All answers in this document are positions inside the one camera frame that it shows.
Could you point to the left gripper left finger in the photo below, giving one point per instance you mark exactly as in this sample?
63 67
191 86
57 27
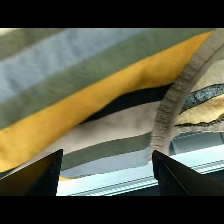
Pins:
40 178

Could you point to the silver frame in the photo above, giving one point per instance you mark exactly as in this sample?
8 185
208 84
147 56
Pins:
133 180

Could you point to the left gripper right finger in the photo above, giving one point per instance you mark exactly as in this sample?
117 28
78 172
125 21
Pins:
180 180

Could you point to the striped knitted sweater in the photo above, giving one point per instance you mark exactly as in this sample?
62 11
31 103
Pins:
83 83

